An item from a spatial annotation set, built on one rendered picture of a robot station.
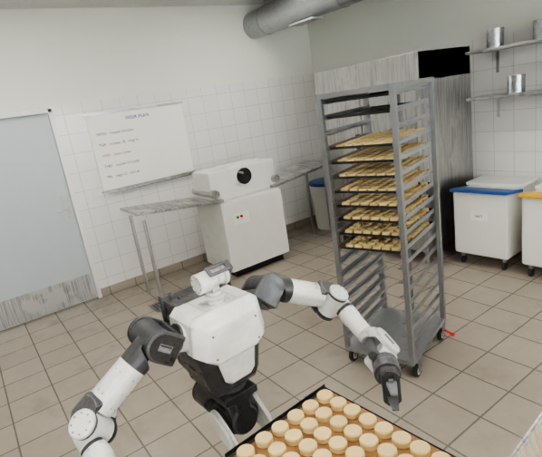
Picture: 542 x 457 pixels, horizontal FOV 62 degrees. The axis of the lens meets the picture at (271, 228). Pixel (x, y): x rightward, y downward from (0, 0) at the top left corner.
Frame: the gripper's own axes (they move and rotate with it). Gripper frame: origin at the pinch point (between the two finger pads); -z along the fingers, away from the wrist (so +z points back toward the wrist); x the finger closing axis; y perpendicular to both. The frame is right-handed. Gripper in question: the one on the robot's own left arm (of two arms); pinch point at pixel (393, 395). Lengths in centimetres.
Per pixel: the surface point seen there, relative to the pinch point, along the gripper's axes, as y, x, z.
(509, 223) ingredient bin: 146, -45, 284
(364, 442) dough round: -10.7, 1.2, -19.6
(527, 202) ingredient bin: 153, -22, 266
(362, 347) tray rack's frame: -1, -77, 153
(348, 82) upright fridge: 24, 96, 384
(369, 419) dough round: -8.5, 1.2, -11.0
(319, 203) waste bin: -23, -54, 485
